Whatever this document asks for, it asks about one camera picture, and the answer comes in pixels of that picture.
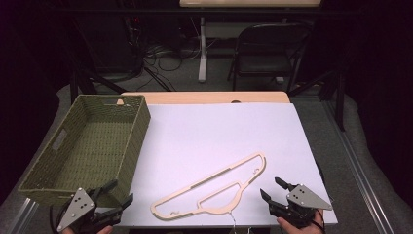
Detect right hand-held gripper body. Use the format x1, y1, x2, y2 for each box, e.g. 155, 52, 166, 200
268, 183, 333, 229

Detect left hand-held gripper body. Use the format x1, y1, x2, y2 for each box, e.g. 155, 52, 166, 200
56, 187, 124, 234

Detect green woven basket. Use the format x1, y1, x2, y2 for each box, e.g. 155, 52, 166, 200
18, 94, 152, 208

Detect beige clothes hanger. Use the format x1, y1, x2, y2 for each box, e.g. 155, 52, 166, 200
150, 151, 267, 221

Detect person's left hand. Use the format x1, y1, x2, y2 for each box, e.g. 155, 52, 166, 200
60, 225, 114, 234

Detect person's right hand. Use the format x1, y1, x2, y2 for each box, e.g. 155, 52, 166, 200
276, 217, 326, 234

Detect white paper sheet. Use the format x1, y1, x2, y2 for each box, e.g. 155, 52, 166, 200
117, 102, 339, 229

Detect black metal stand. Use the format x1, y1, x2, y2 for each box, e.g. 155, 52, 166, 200
68, 66, 129, 98
287, 68, 347, 133

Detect black folding chair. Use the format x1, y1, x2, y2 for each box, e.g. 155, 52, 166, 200
226, 22, 314, 94

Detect white desk leg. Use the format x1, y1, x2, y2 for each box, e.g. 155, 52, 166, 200
197, 16, 209, 84

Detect light wooden desk top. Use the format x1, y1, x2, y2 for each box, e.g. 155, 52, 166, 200
178, 0, 322, 9

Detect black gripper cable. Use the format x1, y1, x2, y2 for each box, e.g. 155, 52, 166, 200
311, 209, 326, 232
48, 204, 67, 232

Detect thin white cord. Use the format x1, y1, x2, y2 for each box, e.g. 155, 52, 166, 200
228, 210, 239, 234

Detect aluminium rail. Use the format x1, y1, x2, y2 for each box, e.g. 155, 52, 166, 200
9, 197, 41, 234
320, 99, 395, 234

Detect bundle of floor cables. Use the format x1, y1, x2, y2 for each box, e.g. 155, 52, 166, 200
128, 19, 184, 93

